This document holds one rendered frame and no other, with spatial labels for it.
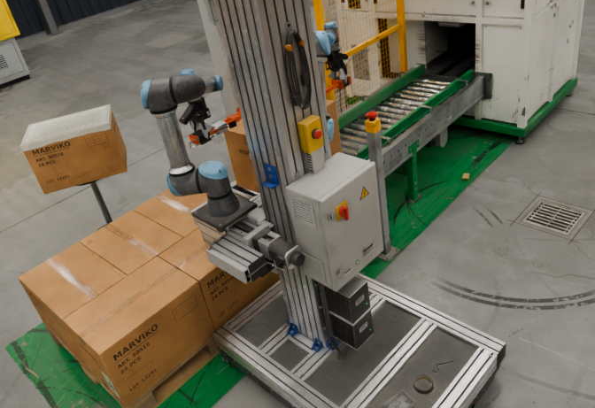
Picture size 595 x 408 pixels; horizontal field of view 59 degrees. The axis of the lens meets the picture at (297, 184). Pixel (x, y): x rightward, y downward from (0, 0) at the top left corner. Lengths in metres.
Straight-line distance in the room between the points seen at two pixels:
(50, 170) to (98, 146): 0.38
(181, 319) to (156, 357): 0.22
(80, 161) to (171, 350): 1.67
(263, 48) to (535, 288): 2.23
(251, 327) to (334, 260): 0.97
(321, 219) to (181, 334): 1.23
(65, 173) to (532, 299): 3.19
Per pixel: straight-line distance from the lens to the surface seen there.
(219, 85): 2.57
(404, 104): 4.39
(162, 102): 2.22
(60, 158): 4.05
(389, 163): 3.67
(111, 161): 4.04
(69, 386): 3.49
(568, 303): 3.38
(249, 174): 3.20
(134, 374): 2.91
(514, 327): 3.20
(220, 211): 2.39
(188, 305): 2.91
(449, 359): 2.74
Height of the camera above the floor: 2.32
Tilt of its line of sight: 31 degrees down
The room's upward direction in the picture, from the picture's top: 11 degrees counter-clockwise
